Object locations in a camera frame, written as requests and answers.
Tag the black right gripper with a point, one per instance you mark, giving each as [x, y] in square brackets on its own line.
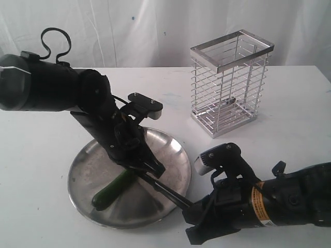
[227, 207]

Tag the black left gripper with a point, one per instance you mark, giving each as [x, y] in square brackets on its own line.
[122, 138]

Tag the black handled knife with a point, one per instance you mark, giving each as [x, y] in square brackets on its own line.
[177, 199]

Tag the green cucumber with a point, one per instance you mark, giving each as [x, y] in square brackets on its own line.
[106, 196]

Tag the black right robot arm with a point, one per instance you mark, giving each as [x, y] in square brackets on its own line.
[297, 198]

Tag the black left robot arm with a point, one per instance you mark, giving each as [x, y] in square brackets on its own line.
[29, 84]

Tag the round stainless steel plate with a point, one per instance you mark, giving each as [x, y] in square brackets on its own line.
[140, 205]

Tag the white backdrop curtain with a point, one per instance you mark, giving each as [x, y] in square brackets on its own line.
[161, 33]

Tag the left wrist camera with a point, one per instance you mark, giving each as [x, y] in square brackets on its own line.
[141, 106]

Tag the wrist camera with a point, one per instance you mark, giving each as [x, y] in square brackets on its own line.
[225, 158]
[141, 106]

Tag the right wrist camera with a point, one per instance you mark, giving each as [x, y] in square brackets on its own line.
[225, 158]

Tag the chrome wire utensil basket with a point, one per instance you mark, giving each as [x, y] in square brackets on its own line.
[228, 75]

